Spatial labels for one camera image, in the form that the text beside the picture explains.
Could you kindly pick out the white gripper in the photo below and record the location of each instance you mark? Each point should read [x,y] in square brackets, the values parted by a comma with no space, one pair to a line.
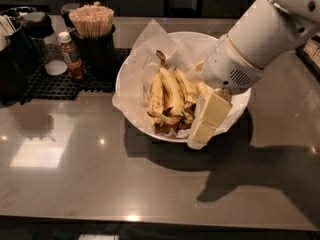
[229,67]

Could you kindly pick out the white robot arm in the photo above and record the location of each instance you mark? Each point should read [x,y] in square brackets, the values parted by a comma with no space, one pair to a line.
[271,27]

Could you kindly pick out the white bowl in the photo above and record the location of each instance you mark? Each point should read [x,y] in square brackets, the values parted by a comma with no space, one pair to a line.
[133,70]

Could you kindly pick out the white parchment paper liner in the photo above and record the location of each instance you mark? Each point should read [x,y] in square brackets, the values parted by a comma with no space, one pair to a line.
[146,67]

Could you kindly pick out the black tray at right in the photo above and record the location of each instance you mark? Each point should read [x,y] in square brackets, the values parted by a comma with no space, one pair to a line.
[309,54]

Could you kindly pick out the black cup holding sticks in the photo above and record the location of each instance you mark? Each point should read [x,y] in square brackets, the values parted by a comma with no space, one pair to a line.
[99,54]

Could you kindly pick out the small brown sauce bottle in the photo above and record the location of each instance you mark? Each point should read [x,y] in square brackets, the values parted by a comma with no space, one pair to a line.
[72,57]

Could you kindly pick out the bundle of wooden stir sticks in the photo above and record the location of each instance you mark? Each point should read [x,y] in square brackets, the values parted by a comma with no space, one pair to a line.
[92,21]

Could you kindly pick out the dark lidded jar behind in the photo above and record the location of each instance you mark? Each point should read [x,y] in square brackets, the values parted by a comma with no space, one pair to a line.
[65,11]

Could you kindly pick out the black grid mat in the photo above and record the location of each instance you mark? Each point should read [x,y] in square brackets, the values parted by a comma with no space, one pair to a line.
[61,87]

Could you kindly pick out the glass sugar jar black lid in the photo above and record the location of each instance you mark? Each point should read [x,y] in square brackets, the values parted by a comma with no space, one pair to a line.
[39,28]

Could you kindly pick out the black container at left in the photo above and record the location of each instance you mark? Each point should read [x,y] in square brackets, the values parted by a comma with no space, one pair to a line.
[19,59]

